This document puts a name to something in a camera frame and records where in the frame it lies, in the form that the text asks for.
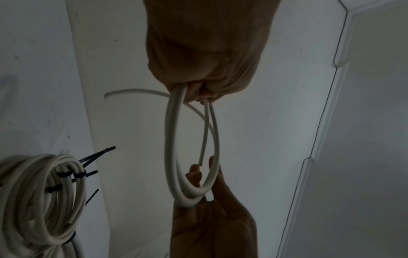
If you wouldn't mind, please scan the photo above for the person's right hand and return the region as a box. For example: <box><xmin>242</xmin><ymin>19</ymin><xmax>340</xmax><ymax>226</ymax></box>
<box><xmin>170</xmin><ymin>156</ymin><xmax>258</xmax><ymax>258</ymax></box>

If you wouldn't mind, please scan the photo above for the person's left hand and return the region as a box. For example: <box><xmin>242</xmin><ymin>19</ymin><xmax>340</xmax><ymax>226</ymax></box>
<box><xmin>142</xmin><ymin>0</ymin><xmax>282</xmax><ymax>105</ymax></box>

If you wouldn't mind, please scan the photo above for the white looped cable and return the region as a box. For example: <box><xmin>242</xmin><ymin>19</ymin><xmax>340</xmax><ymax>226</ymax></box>
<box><xmin>105</xmin><ymin>85</ymin><xmax>221</xmax><ymax>209</ymax></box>

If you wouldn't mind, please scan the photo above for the black zip tie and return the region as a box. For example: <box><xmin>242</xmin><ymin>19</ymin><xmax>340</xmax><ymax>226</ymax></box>
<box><xmin>78</xmin><ymin>146</ymin><xmax>116</xmax><ymax>167</ymax></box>
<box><xmin>47</xmin><ymin>184</ymin><xmax>74</xmax><ymax>193</ymax></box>
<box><xmin>62</xmin><ymin>230</ymin><xmax>77</xmax><ymax>246</ymax></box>
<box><xmin>57</xmin><ymin>170</ymin><xmax>99</xmax><ymax>179</ymax></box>
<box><xmin>85</xmin><ymin>188</ymin><xmax>99</xmax><ymax>207</ymax></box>

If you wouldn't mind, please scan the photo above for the white wall moulding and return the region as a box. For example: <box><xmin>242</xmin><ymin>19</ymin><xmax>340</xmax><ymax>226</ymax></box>
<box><xmin>275</xmin><ymin>0</ymin><xmax>408</xmax><ymax>258</ymax></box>

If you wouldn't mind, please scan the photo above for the coiled white cable bundle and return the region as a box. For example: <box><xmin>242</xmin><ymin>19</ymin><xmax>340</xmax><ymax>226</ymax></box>
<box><xmin>0</xmin><ymin>153</ymin><xmax>88</xmax><ymax>258</ymax></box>

